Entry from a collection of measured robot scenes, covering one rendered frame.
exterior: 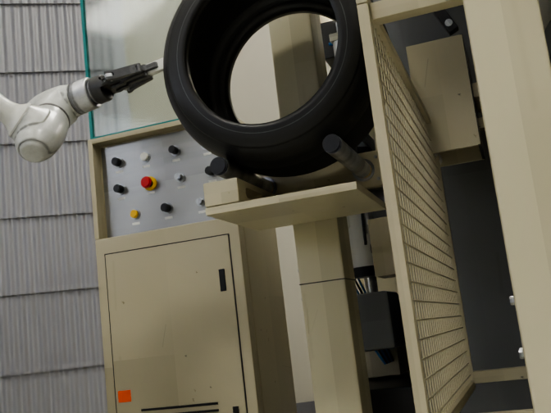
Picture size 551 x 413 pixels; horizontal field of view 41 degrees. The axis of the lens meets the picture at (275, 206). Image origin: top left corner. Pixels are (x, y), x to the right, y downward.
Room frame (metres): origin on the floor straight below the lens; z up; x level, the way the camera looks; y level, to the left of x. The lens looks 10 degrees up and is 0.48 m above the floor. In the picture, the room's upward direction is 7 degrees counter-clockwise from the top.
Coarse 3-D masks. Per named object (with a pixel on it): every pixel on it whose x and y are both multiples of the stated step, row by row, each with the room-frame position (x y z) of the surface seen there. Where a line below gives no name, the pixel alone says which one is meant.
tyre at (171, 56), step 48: (192, 0) 1.69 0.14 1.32; (240, 0) 1.89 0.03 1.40; (288, 0) 1.89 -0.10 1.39; (336, 0) 1.58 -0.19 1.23; (192, 48) 1.87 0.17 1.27; (240, 48) 1.96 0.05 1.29; (192, 96) 1.70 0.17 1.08; (336, 96) 1.60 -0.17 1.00; (240, 144) 1.67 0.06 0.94; (288, 144) 1.65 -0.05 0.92
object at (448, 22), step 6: (432, 12) 1.85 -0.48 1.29; (438, 12) 1.82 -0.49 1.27; (444, 12) 1.82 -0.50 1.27; (438, 18) 1.83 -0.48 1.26; (444, 18) 1.82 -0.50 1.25; (450, 18) 1.81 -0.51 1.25; (444, 24) 1.82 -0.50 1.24; (450, 24) 1.81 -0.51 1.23; (456, 24) 1.81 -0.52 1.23; (450, 30) 1.82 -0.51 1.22; (456, 30) 1.83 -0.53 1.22
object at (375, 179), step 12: (360, 156) 1.94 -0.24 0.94; (372, 156) 1.93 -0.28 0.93; (324, 168) 1.97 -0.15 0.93; (336, 168) 1.96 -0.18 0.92; (372, 168) 1.93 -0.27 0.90; (276, 180) 2.02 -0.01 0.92; (288, 180) 2.01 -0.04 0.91; (300, 180) 2.00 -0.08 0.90; (312, 180) 1.99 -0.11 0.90; (324, 180) 1.98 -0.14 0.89; (336, 180) 1.97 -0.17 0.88; (348, 180) 1.95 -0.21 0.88; (360, 180) 1.94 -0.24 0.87; (372, 180) 1.94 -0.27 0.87; (276, 192) 2.02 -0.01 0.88; (288, 192) 2.01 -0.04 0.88
